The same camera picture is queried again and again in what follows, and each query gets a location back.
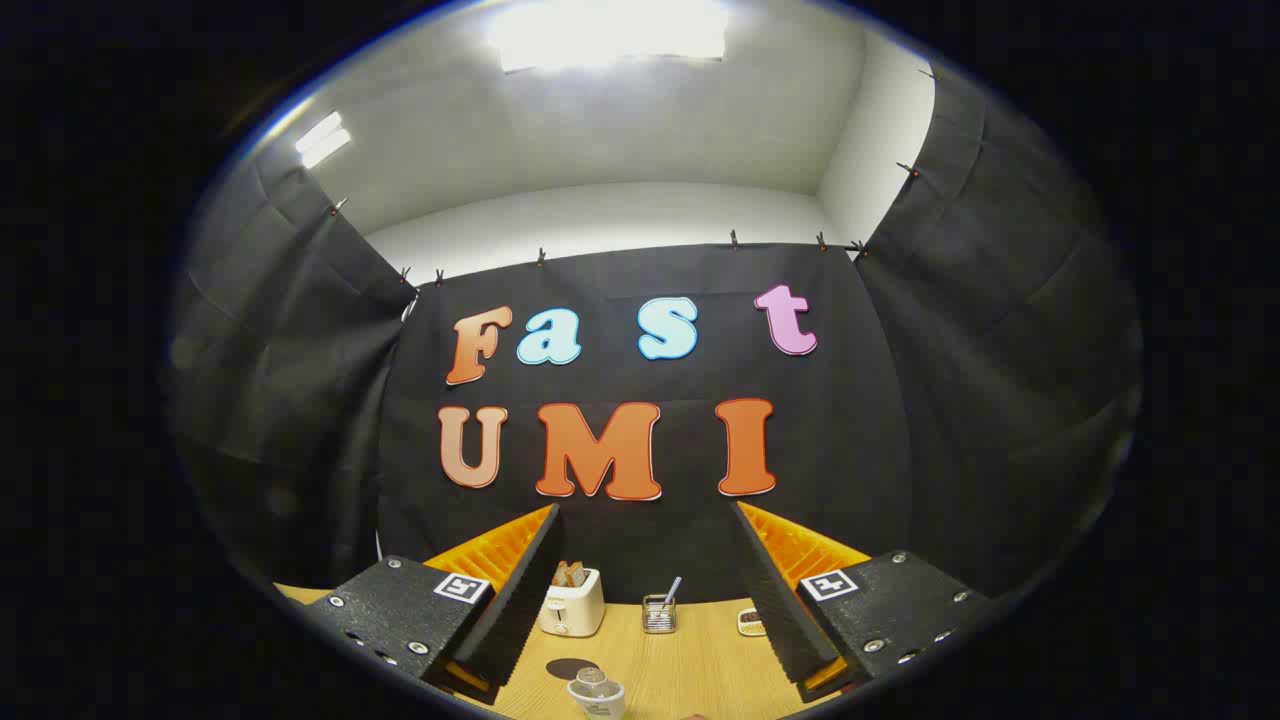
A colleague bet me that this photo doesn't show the large ceiling light panel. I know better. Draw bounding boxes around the large ceiling light panel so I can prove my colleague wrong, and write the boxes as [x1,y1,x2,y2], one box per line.
[490,0,731,73]

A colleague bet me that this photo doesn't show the white toaster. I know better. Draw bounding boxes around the white toaster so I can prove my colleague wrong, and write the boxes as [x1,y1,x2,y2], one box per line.
[538,568,607,638]

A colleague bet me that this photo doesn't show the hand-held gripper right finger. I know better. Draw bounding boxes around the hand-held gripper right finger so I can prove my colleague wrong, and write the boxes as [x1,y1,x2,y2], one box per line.
[731,501,993,704]

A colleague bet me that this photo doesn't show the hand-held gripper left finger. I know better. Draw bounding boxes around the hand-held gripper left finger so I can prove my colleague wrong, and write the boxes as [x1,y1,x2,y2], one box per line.
[300,504,564,705]

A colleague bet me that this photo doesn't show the small ceiling light panel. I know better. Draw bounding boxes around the small ceiling light panel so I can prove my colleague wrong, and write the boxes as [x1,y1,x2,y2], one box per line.
[294,111,353,169]

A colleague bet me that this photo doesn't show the clear plastic juice bottle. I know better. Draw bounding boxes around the clear plastic juice bottle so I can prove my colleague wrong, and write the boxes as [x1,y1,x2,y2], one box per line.
[567,667,627,720]

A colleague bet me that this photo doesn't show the black backdrop cloth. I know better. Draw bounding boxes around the black backdrop cloth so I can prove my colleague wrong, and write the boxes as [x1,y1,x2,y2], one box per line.
[165,65,1143,606]

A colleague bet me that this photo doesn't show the wooden table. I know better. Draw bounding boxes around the wooden table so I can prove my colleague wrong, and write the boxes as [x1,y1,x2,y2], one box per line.
[275,585,851,720]

